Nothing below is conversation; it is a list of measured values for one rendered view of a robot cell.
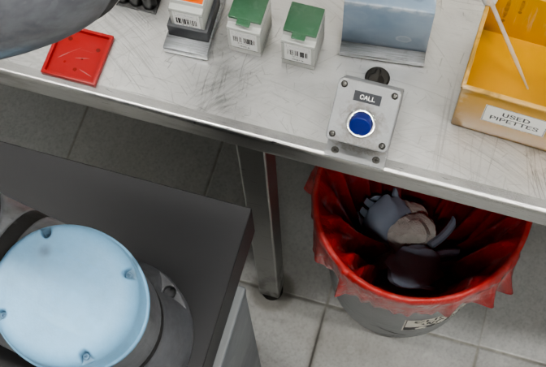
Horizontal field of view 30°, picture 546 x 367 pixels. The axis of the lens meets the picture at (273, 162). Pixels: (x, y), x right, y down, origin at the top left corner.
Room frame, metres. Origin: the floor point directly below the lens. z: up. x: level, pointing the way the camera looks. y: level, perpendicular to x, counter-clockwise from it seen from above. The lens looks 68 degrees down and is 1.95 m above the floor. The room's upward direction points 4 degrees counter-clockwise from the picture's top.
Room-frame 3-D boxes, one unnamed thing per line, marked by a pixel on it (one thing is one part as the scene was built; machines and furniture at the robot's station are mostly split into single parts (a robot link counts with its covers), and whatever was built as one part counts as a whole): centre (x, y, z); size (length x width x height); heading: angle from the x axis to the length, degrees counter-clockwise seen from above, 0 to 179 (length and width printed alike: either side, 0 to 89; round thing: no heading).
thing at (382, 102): (0.48, -0.11, 0.92); 0.13 x 0.07 x 0.08; 160
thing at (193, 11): (0.62, 0.08, 0.92); 0.05 x 0.04 x 0.06; 162
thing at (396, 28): (0.58, -0.14, 0.92); 0.10 x 0.07 x 0.10; 76
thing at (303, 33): (0.57, -0.05, 0.91); 0.05 x 0.04 x 0.07; 160
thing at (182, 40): (0.62, 0.08, 0.89); 0.09 x 0.05 x 0.04; 162
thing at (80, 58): (0.58, 0.22, 0.88); 0.07 x 0.07 x 0.01; 70
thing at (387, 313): (0.54, -0.23, 0.22); 0.38 x 0.37 x 0.44; 70
